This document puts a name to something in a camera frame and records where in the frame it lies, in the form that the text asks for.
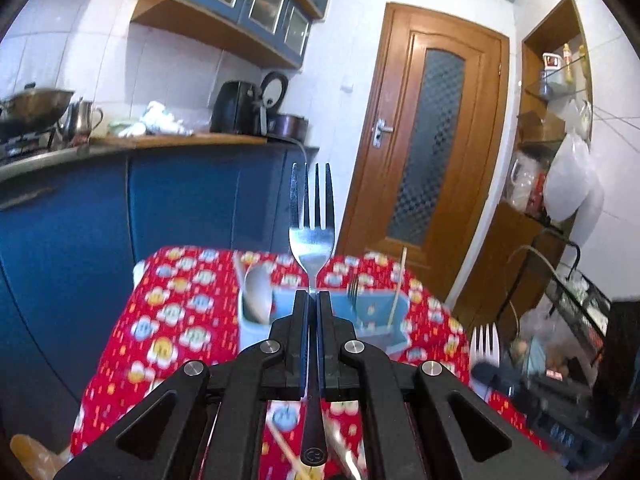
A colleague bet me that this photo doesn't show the white chopstick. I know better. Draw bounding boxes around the white chopstick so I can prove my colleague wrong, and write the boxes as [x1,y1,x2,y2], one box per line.
[387,246,407,335]

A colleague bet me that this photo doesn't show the metal wok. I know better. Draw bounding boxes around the metal wok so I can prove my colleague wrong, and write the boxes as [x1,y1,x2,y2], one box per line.
[0,87,76,132]

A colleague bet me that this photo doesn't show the black-handled metal fork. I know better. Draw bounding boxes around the black-handled metal fork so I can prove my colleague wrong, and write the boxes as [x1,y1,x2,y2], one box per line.
[288,161,336,467]

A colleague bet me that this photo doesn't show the blue kitchen counter cabinets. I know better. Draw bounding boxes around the blue kitchen counter cabinets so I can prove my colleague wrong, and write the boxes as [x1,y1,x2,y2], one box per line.
[0,134,321,413]

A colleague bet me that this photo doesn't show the metal kettle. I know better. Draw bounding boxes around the metal kettle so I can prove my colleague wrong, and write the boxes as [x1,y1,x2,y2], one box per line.
[59,98,105,144]

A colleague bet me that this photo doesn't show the tan rounded object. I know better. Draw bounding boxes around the tan rounded object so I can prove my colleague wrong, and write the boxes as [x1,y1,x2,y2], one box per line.
[9,433,72,472]

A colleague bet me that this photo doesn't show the silver spoon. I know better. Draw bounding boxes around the silver spoon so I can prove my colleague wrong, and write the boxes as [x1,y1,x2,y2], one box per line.
[242,264,274,324]

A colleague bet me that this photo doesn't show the black air fryer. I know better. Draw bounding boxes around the black air fryer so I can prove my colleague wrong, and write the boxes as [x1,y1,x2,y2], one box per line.
[209,80,261,135]

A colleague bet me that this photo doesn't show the light blue utensil holder box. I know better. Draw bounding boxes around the light blue utensil holder box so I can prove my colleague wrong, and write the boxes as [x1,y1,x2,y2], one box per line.
[238,255,412,362]

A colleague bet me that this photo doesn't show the gas stove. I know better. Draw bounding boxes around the gas stove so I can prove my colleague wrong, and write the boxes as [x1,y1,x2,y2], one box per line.
[0,129,62,163]

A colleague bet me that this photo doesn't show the cardboard box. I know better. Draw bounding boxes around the cardboard box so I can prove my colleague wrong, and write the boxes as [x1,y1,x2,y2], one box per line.
[517,109,567,144]

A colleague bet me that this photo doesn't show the blue wall cabinet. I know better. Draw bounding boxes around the blue wall cabinet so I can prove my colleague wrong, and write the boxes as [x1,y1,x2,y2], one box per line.
[130,0,337,69]

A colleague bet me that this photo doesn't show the metal door handle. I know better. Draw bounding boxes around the metal door handle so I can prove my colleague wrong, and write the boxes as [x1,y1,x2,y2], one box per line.
[372,118,394,149]

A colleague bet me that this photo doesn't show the clear plastic bag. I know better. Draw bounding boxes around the clear plastic bag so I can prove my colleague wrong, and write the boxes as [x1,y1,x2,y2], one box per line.
[519,309,567,352]

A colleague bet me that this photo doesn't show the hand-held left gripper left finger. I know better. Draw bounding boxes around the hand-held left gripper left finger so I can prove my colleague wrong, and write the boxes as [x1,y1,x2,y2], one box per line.
[52,290,313,480]

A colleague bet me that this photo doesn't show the light blue pouch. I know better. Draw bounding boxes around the light blue pouch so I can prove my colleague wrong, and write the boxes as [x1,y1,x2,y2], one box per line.
[528,339,547,377]

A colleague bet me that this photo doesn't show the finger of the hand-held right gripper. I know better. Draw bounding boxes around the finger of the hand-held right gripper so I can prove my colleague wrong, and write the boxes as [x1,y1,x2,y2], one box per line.
[471,361,523,389]

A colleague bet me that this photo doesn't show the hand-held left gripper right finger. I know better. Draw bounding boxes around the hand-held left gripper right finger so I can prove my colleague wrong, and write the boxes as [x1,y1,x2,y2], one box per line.
[317,290,572,480]

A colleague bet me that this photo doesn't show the white hanging plastic bag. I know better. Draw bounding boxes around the white hanging plastic bag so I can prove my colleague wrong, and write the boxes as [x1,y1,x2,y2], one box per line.
[543,132,604,224]

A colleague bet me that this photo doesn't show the white crumpled cloth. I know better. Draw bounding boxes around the white crumpled cloth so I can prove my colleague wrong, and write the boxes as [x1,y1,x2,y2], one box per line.
[119,101,194,137]

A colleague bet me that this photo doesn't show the black wire rack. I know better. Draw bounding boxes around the black wire rack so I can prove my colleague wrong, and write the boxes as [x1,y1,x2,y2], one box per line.
[504,229,617,376]

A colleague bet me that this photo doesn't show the red smiley-print tablecloth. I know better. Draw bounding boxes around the red smiley-print tablecloth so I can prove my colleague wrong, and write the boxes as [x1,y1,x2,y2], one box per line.
[70,245,553,480]

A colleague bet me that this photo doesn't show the wooden door with glass pane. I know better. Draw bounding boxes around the wooden door with glass pane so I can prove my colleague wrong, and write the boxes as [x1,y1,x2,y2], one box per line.
[333,2,510,302]

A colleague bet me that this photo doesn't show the rice cooker with open lid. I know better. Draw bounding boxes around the rice cooker with open lid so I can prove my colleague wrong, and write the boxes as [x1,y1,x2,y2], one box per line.
[259,70,309,142]

